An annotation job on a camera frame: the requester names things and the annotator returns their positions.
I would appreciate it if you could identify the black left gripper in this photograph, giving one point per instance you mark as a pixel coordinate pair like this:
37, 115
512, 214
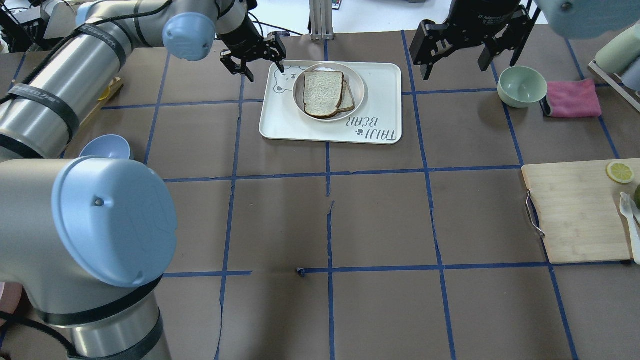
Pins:
239, 33

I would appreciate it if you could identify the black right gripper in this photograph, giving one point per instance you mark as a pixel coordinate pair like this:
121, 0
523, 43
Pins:
479, 19

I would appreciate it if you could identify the bread slice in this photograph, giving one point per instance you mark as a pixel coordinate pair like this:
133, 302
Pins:
347, 103
322, 94

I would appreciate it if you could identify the white round plate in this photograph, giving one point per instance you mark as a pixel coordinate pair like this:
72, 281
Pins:
355, 81

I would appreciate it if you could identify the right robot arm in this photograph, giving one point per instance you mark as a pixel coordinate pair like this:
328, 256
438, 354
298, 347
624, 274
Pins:
584, 19

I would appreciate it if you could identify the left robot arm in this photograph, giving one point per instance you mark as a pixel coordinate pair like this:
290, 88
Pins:
90, 238

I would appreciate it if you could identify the light green bowl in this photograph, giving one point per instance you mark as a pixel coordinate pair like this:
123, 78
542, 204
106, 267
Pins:
521, 87

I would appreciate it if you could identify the pink folded cloth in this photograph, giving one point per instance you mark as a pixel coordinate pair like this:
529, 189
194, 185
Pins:
571, 99

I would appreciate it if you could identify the cream serving tray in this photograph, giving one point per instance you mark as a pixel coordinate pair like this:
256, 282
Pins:
377, 121

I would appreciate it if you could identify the wooden cup rack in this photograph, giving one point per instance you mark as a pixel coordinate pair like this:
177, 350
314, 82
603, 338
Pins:
111, 90

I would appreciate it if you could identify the green mug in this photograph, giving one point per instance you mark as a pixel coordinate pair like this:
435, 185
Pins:
621, 52

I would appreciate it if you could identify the blue mug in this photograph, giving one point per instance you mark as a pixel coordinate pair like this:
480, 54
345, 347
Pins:
631, 77

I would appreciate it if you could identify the blue bowl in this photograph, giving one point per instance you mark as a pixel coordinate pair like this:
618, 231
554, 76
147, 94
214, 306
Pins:
108, 146

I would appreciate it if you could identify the wooden cutting board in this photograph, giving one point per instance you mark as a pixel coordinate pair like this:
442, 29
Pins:
577, 206

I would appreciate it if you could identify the lemon half slice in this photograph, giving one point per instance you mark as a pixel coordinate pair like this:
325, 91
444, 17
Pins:
619, 172

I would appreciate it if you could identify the white plastic spoon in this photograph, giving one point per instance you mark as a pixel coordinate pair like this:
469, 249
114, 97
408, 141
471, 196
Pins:
628, 209

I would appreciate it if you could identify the dark green avocado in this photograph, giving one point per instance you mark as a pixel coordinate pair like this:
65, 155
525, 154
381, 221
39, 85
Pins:
636, 196

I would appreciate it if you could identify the white wire mug rack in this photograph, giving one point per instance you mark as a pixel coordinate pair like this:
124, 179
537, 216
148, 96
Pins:
615, 81

